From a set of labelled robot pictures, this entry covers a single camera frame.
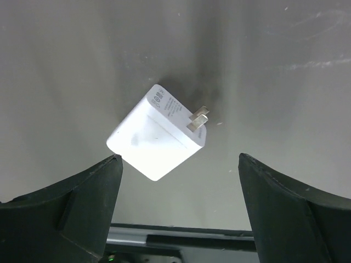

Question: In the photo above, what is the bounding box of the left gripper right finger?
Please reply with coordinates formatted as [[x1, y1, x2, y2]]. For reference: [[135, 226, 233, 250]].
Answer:
[[238, 153, 350, 262]]

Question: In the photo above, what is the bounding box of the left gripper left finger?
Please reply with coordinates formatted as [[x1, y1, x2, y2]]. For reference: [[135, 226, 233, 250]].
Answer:
[[1, 155, 123, 262]]

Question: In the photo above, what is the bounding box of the white charger adapter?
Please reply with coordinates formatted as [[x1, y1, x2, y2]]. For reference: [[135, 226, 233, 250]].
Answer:
[[106, 84, 209, 181]]

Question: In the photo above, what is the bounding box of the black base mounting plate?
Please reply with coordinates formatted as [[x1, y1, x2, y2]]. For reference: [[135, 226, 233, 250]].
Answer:
[[100, 223, 259, 262]]

